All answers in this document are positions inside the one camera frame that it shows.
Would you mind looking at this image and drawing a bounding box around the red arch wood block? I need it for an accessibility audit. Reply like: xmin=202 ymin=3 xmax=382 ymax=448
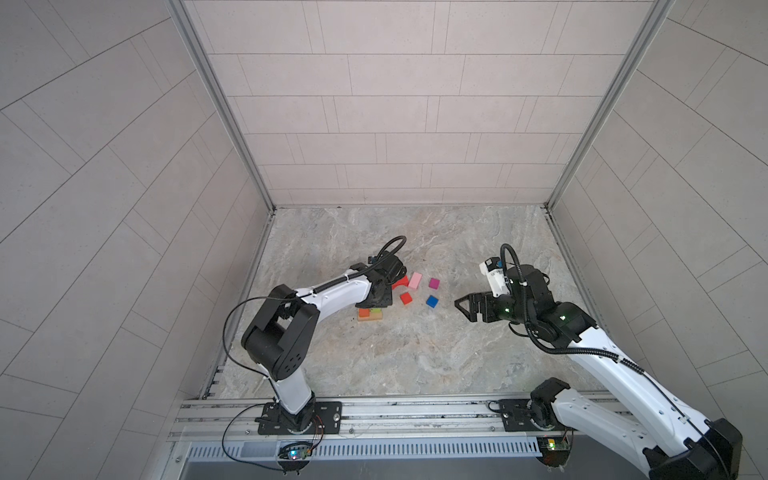
xmin=392 ymin=275 xmax=410 ymax=290

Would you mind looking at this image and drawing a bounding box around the pink wood block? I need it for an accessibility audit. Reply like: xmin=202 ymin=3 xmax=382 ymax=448
xmin=408 ymin=272 xmax=423 ymax=290

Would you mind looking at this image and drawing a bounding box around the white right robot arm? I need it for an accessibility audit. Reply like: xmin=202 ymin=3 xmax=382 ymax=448
xmin=454 ymin=257 xmax=743 ymax=479

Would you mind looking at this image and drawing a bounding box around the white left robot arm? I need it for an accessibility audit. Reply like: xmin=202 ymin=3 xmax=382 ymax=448
xmin=241 ymin=252 xmax=407 ymax=433

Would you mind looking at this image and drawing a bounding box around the right circuit board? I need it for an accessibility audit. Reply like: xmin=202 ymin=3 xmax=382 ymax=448
xmin=537 ymin=436 xmax=571 ymax=455

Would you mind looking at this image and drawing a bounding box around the circuit board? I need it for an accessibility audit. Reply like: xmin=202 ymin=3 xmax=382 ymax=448
xmin=278 ymin=442 xmax=313 ymax=461
xmin=537 ymin=436 xmax=571 ymax=455

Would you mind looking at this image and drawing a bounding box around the left circuit board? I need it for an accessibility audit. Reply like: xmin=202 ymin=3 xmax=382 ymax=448
xmin=278 ymin=442 xmax=313 ymax=461

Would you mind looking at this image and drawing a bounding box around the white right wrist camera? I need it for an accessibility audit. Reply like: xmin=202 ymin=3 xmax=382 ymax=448
xmin=479 ymin=257 xmax=509 ymax=297

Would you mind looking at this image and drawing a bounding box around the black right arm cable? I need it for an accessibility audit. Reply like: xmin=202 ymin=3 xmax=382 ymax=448
xmin=499 ymin=242 xmax=721 ymax=480

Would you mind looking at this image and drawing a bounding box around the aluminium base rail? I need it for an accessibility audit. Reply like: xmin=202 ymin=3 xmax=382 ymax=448
xmin=169 ymin=394 xmax=575 ymax=470

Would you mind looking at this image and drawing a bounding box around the aluminium corner post right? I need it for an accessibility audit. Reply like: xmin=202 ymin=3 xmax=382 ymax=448
xmin=544 ymin=0 xmax=675 ymax=213

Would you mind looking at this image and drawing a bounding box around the aluminium corner post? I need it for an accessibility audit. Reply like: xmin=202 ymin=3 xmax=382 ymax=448
xmin=544 ymin=0 xmax=675 ymax=213
xmin=166 ymin=0 xmax=277 ymax=216

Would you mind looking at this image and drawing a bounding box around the aluminium corner post left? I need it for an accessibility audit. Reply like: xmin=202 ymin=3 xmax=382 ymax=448
xmin=166 ymin=0 xmax=277 ymax=216

